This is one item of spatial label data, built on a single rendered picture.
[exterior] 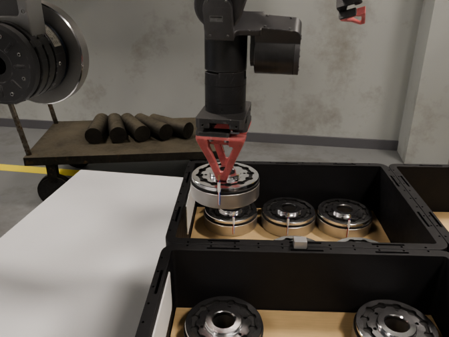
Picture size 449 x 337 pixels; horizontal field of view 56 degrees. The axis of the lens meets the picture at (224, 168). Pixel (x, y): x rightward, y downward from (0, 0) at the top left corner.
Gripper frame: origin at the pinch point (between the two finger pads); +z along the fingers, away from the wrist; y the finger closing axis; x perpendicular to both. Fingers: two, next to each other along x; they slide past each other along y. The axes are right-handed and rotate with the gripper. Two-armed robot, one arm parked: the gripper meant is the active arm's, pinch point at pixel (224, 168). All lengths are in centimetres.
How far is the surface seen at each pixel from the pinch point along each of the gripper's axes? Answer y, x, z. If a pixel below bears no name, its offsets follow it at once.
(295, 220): 11.5, -11.6, 14.5
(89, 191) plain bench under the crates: 46, 47, 31
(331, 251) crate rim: -7.4, -15.9, 8.0
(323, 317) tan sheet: -9.0, -15.8, 18.0
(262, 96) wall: 284, 12, 58
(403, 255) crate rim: -6.6, -25.6, 7.9
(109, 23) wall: 286, 139, 4
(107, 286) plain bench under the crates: 7.4, 24.9, 31.1
